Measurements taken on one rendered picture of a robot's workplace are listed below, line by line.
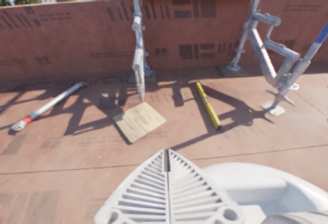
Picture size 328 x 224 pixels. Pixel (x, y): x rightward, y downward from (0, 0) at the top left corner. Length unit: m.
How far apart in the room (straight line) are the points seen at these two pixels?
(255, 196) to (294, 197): 0.10
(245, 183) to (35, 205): 0.94
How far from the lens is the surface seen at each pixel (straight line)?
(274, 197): 0.55
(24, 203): 1.05
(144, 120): 1.01
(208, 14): 1.69
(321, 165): 1.22
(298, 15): 2.25
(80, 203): 0.88
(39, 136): 1.32
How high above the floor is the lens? 0.75
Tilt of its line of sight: 44 degrees down
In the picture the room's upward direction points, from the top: 2 degrees counter-clockwise
